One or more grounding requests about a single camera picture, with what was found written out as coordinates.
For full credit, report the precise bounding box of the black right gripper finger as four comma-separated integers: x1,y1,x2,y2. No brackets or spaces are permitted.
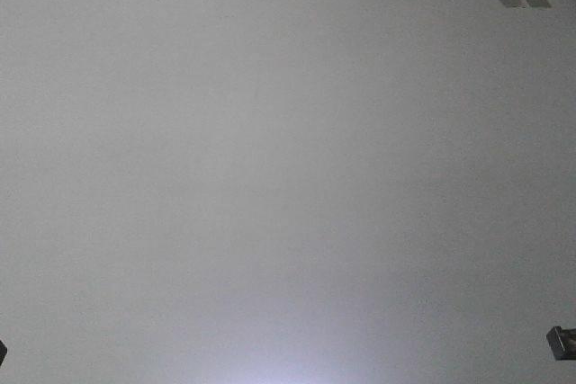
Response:
546,326,576,361

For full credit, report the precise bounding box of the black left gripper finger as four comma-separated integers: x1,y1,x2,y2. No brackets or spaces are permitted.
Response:
0,341,7,365

